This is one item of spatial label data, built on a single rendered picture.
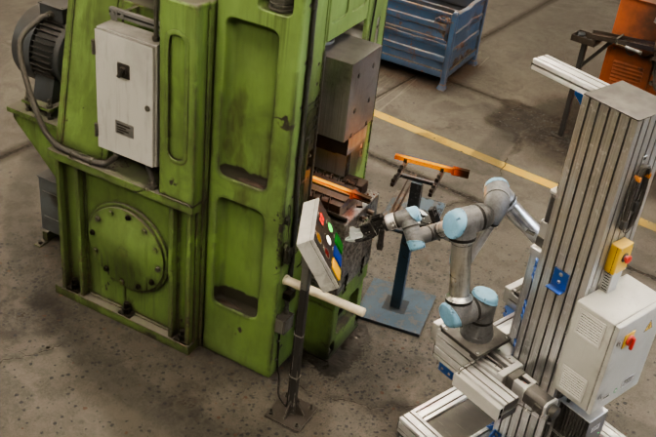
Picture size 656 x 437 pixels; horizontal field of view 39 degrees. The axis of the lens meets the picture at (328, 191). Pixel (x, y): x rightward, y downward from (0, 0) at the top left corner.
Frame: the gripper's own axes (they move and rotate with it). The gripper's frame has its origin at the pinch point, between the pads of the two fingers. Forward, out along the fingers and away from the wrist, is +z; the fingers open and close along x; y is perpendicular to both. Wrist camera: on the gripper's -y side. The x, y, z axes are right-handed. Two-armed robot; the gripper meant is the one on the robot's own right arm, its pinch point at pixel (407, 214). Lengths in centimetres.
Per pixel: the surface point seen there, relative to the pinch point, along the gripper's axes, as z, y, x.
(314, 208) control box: 26, -19, -51
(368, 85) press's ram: 31, -59, 2
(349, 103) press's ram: 31, -56, -16
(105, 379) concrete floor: 114, 100, -93
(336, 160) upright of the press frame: 52, -1, 23
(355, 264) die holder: 25, 45, 4
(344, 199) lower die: 31.8, 1.1, -6.3
